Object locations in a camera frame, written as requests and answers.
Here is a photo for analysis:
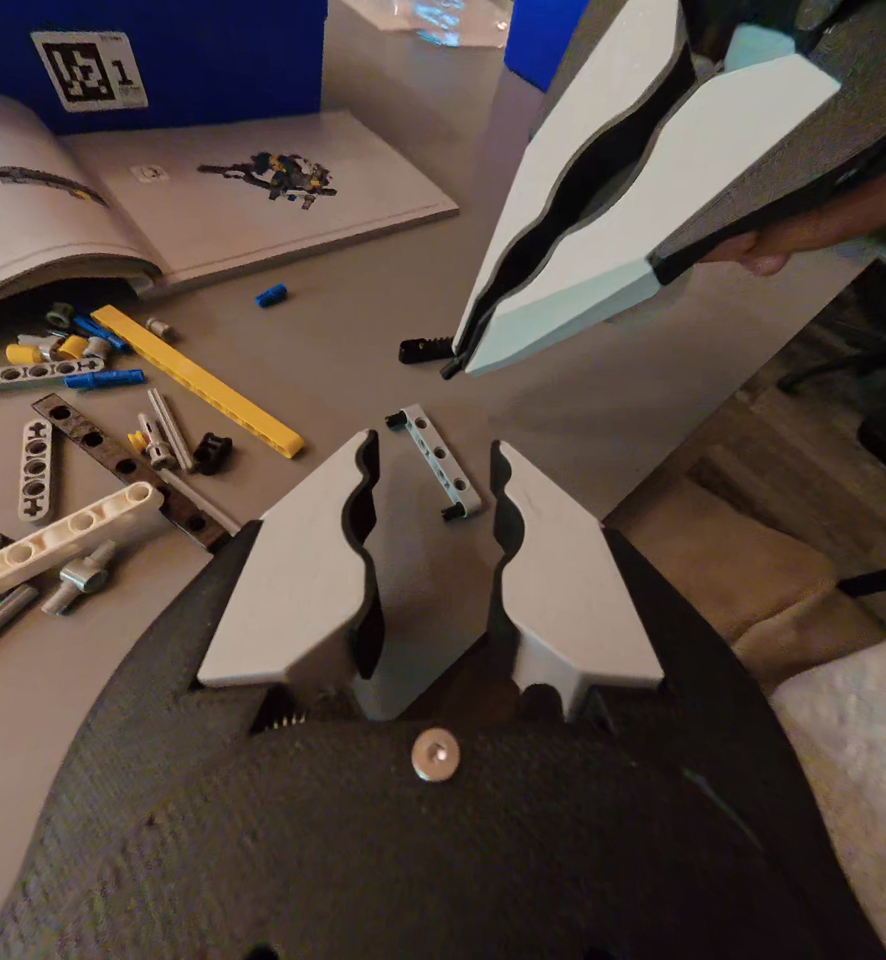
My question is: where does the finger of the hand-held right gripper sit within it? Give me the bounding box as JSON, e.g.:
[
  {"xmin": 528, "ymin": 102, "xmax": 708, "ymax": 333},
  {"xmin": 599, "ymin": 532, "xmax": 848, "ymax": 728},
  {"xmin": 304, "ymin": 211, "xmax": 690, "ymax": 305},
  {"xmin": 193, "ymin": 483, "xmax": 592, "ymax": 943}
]
[
  {"xmin": 443, "ymin": 52, "xmax": 843, "ymax": 378},
  {"xmin": 450, "ymin": 0, "xmax": 698, "ymax": 370}
]

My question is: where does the black lego pin connector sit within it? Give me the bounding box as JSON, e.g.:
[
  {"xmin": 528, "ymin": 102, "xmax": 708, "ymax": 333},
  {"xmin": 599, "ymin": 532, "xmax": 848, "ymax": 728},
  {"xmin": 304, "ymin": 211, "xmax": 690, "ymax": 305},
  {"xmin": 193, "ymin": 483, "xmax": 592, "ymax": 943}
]
[
  {"xmin": 189, "ymin": 432, "xmax": 235, "ymax": 477},
  {"xmin": 399, "ymin": 336, "xmax": 461, "ymax": 367}
]

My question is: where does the long grey lego axle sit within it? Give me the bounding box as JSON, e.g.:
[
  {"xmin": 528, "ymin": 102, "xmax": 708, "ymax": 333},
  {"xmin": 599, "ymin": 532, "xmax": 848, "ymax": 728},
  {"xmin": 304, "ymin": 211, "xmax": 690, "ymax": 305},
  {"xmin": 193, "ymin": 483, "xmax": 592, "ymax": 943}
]
[{"xmin": 157, "ymin": 468, "xmax": 242, "ymax": 536}]

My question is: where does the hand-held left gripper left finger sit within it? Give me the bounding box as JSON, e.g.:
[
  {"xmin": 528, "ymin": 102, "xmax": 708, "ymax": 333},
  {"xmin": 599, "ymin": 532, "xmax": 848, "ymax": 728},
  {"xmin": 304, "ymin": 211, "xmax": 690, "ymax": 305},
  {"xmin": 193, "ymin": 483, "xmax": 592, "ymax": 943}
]
[{"xmin": 197, "ymin": 429, "xmax": 386, "ymax": 689}]

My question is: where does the clear plastic bag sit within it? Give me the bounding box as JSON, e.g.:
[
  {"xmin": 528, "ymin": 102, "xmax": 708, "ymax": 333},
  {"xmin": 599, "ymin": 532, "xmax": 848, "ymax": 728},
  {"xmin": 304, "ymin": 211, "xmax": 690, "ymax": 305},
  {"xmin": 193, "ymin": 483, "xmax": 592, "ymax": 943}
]
[{"xmin": 341, "ymin": 0, "xmax": 517, "ymax": 51}]

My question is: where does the black white marker tag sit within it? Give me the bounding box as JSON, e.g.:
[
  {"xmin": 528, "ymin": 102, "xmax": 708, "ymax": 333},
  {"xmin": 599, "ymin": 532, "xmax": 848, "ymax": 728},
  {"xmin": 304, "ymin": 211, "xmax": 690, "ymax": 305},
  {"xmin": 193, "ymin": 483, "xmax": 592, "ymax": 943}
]
[{"xmin": 30, "ymin": 30, "xmax": 149, "ymax": 114}]

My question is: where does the white lego beam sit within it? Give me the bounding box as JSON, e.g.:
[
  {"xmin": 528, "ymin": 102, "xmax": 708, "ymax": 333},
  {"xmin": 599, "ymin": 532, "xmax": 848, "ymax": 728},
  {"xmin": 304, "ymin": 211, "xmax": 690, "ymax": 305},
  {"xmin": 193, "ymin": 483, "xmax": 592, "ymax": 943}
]
[{"xmin": 0, "ymin": 481, "xmax": 166, "ymax": 614}]

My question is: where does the thin grey lego axle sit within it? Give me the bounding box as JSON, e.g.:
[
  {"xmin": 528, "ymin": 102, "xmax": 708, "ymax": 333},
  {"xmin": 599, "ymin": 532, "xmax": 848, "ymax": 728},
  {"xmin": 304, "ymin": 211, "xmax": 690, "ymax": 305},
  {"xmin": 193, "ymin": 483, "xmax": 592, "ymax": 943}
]
[{"xmin": 146, "ymin": 387, "xmax": 194, "ymax": 474}]

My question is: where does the long blue lego axle pin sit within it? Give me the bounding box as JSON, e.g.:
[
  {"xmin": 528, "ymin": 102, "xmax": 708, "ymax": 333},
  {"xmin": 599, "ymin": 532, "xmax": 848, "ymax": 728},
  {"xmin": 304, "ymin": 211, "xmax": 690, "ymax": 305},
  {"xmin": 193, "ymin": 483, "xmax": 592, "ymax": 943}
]
[{"xmin": 63, "ymin": 368, "xmax": 147, "ymax": 392}]

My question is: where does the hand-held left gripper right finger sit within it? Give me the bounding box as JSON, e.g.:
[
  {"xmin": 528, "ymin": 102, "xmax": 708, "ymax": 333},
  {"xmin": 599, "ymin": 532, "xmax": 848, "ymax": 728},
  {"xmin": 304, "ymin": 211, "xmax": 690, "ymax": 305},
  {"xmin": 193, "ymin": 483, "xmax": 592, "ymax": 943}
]
[{"xmin": 488, "ymin": 439, "xmax": 665, "ymax": 723}]

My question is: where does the silver lego axle connector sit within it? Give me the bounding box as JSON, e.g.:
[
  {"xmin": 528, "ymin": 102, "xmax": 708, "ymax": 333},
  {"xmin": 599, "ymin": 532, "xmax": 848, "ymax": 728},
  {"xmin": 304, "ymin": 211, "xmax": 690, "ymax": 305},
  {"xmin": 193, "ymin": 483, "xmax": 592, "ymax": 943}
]
[{"xmin": 41, "ymin": 539, "xmax": 119, "ymax": 618}]

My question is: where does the thin grey lego liftarm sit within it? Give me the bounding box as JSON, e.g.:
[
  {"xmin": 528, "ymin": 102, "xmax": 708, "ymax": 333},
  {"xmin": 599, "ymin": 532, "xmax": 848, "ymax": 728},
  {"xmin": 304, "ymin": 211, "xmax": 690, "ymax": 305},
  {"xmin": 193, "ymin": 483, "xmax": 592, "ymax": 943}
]
[
  {"xmin": 17, "ymin": 417, "xmax": 55, "ymax": 524},
  {"xmin": 0, "ymin": 357, "xmax": 105, "ymax": 394}
]

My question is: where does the light grey lego beam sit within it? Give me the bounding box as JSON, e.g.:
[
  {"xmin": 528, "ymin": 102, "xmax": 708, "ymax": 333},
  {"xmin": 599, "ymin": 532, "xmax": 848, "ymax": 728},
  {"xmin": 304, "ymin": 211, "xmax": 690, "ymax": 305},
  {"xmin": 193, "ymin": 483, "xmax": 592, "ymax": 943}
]
[{"xmin": 384, "ymin": 403, "xmax": 484, "ymax": 522}]

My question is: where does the blue storage bin with tag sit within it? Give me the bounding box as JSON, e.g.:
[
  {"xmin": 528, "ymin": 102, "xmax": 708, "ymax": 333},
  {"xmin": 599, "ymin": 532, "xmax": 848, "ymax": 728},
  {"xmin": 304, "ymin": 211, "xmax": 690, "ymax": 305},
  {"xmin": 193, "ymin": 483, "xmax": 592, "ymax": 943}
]
[{"xmin": 0, "ymin": 0, "xmax": 329, "ymax": 136}]

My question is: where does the grey yellow lego pin joiner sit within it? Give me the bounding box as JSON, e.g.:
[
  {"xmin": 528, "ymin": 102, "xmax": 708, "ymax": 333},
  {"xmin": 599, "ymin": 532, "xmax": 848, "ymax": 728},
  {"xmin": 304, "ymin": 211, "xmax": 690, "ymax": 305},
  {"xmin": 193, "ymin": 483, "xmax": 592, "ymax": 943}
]
[{"xmin": 127, "ymin": 411, "xmax": 179, "ymax": 473}]

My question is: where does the white fuzzy cloth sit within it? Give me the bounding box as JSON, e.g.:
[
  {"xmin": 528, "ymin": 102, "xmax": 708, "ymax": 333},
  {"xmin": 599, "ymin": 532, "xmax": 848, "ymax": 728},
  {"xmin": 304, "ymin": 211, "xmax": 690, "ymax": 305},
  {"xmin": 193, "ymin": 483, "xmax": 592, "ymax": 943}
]
[{"xmin": 769, "ymin": 626, "xmax": 886, "ymax": 960}]

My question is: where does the black metal bar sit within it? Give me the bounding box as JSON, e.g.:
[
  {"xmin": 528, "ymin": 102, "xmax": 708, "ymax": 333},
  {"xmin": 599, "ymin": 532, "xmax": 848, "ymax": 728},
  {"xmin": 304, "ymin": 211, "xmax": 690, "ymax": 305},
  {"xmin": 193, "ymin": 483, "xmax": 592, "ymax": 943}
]
[{"xmin": 836, "ymin": 558, "xmax": 886, "ymax": 600}]

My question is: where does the open lego instruction booklet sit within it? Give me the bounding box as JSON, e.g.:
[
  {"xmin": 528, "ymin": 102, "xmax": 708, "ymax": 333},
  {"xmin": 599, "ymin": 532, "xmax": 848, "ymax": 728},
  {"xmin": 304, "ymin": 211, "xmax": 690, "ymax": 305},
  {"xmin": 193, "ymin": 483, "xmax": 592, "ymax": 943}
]
[{"xmin": 0, "ymin": 90, "xmax": 461, "ymax": 322}]

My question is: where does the person's right hand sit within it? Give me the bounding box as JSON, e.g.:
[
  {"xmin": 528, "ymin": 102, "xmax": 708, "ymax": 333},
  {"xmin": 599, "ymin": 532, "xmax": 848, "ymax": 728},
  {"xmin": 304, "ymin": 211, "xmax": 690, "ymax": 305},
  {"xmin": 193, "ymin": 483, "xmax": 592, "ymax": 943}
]
[{"xmin": 701, "ymin": 161, "xmax": 886, "ymax": 277}]

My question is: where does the long black lego beam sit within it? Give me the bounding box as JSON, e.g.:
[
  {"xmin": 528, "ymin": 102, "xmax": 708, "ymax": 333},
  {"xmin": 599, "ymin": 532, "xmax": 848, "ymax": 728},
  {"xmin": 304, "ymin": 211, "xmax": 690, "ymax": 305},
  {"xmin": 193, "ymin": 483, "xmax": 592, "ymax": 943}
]
[{"xmin": 31, "ymin": 393, "xmax": 231, "ymax": 554}]

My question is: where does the long yellow lego beam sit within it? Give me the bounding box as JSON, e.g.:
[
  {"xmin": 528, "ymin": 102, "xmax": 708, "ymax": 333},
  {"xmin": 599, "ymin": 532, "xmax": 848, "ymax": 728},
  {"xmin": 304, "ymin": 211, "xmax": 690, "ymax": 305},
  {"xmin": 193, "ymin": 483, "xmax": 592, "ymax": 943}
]
[{"xmin": 91, "ymin": 303, "xmax": 306, "ymax": 459}]

